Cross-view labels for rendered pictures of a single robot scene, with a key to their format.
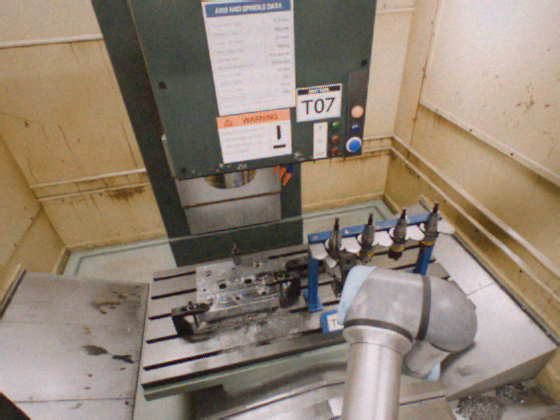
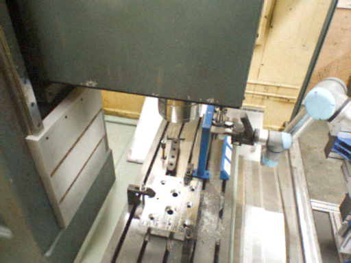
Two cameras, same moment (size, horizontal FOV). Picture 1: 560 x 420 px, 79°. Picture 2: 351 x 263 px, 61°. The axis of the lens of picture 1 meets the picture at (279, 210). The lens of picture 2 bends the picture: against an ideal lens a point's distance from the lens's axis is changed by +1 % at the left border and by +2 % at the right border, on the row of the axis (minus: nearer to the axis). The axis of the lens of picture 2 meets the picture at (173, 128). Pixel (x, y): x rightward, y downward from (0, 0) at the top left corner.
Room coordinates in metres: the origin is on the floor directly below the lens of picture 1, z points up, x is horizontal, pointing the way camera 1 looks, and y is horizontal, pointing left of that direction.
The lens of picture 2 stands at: (0.59, 0.97, 2.05)
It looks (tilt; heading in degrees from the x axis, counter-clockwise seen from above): 38 degrees down; 291
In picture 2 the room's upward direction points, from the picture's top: 2 degrees clockwise
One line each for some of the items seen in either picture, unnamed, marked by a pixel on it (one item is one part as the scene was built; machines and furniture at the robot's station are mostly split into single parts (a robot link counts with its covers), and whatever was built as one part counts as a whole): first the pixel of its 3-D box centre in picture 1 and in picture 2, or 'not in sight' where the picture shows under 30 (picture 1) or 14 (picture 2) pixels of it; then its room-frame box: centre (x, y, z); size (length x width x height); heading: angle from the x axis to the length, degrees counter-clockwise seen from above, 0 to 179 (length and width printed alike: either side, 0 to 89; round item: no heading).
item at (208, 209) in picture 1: (230, 182); (79, 151); (1.32, 0.22, 1.16); 0.48 x 0.05 x 0.51; 100
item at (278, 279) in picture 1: (282, 282); (188, 177); (0.87, 0.01, 0.97); 0.13 x 0.03 x 0.15; 100
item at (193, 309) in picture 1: (191, 314); (188, 241); (0.75, 0.33, 0.97); 0.13 x 0.03 x 0.15; 100
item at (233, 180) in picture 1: (227, 157); (179, 96); (0.88, 0.14, 1.51); 0.16 x 0.16 x 0.12
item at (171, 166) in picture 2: (315, 262); (173, 157); (1.01, -0.14, 0.93); 0.26 x 0.05 x 0.06; 105
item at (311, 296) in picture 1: (313, 274); (203, 153); (0.83, -0.10, 1.05); 0.10 x 0.05 x 0.30; 10
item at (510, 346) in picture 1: (396, 288); (194, 144); (0.99, -0.50, 0.75); 0.89 x 0.70 x 0.26; 10
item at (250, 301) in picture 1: (236, 285); (172, 205); (0.88, 0.19, 0.96); 0.29 x 0.23 x 0.05; 100
